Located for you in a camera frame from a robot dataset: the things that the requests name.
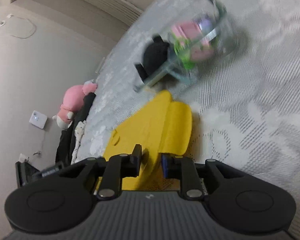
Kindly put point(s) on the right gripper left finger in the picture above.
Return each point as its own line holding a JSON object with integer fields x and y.
{"x": 119, "y": 167}

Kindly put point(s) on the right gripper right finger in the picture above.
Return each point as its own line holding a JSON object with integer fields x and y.
{"x": 183, "y": 169}

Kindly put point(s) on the yellow plastic container lid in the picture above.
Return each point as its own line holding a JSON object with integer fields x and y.
{"x": 161, "y": 126}

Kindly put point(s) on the pink plush pig toy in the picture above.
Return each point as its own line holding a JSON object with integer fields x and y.
{"x": 72, "y": 103}

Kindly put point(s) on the white quilted mattress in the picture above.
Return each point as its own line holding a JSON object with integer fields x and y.
{"x": 246, "y": 106}

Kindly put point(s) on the black plush toy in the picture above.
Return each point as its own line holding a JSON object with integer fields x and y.
{"x": 154, "y": 56}

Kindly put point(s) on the green plastic grass toy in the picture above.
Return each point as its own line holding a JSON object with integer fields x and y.
{"x": 182, "y": 48}

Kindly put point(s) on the clear glass container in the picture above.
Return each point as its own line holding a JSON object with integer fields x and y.
{"x": 223, "y": 37}

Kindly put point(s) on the purple round toy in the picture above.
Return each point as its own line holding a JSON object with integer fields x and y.
{"x": 205, "y": 23}

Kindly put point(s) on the white wall device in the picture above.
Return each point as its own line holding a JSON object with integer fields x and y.
{"x": 38, "y": 119}

